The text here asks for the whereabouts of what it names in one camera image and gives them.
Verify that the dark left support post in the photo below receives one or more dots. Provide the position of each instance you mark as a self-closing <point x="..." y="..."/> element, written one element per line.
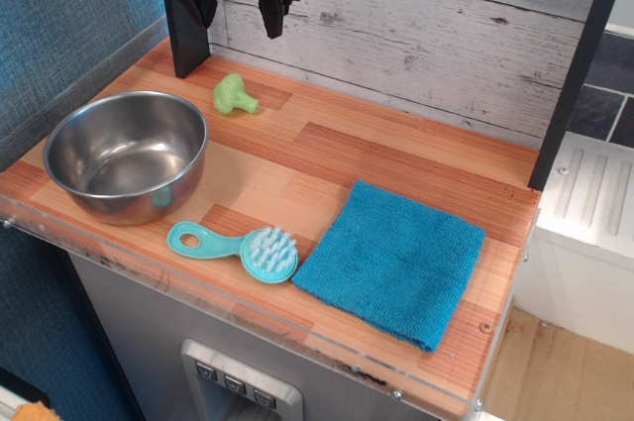
<point x="187" y="34"/>

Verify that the dark right support post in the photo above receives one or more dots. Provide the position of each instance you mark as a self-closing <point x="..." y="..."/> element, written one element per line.
<point x="592" y="32"/>

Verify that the silver dispenser panel with buttons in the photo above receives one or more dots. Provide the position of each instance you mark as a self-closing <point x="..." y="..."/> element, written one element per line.
<point x="233" y="386"/>

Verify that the stainless steel bowl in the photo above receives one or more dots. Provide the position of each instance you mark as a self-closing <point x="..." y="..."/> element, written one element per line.
<point x="130" y="158"/>

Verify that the blue folded towel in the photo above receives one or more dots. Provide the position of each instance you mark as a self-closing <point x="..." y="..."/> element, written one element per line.
<point x="399" y="265"/>

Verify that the teal dish brush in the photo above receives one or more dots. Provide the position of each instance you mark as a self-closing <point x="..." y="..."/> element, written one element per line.
<point x="268" y="255"/>

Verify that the dark support post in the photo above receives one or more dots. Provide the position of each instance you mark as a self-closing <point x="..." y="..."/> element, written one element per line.
<point x="187" y="34"/>
<point x="592" y="32"/>

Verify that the orange object bottom corner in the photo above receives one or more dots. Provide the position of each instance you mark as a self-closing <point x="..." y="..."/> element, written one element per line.
<point x="34" y="412"/>

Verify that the green toy broccoli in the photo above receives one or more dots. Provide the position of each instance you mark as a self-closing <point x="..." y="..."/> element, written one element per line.
<point x="230" y="94"/>

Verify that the white ribbed appliance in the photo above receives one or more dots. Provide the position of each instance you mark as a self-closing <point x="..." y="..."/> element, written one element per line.
<point x="578" y="268"/>

